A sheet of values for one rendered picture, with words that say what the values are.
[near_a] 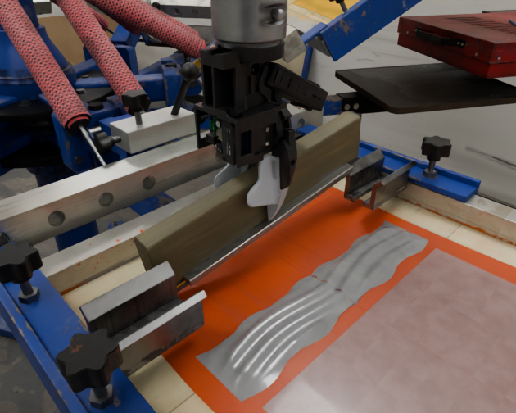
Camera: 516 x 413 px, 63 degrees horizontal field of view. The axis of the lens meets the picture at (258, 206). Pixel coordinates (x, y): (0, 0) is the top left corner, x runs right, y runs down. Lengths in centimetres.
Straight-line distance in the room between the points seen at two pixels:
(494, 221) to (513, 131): 186
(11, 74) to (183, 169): 58
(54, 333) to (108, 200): 23
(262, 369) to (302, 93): 30
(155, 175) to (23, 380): 129
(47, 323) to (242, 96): 29
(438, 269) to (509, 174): 202
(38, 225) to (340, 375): 40
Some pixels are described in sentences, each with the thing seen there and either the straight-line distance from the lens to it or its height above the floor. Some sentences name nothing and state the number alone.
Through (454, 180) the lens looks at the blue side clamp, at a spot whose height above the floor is 100.
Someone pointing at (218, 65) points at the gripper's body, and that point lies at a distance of 42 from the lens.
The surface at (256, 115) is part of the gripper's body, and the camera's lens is 44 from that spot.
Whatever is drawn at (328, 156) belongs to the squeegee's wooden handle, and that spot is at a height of 106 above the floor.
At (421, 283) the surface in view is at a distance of 57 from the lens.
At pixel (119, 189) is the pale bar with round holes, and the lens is 62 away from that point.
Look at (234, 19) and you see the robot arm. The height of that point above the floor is 126.
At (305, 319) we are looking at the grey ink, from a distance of 49.
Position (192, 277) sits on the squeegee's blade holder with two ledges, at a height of 99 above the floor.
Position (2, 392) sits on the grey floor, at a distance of 182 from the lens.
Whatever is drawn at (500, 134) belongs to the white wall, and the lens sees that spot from 255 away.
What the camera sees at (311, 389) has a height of 95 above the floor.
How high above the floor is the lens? 131
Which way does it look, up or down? 32 degrees down
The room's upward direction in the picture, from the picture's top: straight up
